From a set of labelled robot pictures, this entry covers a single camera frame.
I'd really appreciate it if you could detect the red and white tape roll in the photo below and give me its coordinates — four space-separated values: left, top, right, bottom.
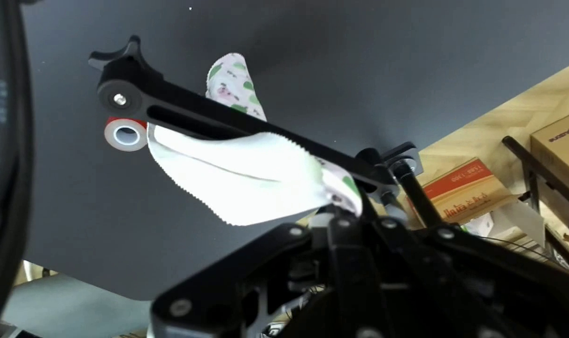
104 115 151 152

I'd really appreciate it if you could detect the black stand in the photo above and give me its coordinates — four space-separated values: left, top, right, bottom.
87 34 449 231

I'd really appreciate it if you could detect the brown cardboard box dark print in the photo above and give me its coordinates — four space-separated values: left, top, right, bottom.
528 107 569 222

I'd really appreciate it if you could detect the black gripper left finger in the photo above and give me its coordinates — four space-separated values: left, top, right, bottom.
151 214 370 338

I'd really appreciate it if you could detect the black metal frame bar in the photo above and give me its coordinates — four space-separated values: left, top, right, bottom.
500 134 569 218

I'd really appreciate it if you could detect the small cardboard box orange label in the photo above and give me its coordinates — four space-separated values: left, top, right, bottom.
417 156 517 224

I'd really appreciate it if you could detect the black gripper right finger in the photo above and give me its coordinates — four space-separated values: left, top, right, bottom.
367 214 569 338

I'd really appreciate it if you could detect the white patterned cloth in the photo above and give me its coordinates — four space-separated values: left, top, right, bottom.
147 51 365 229

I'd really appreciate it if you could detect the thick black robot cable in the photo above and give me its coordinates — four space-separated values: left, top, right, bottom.
0 0 36 321

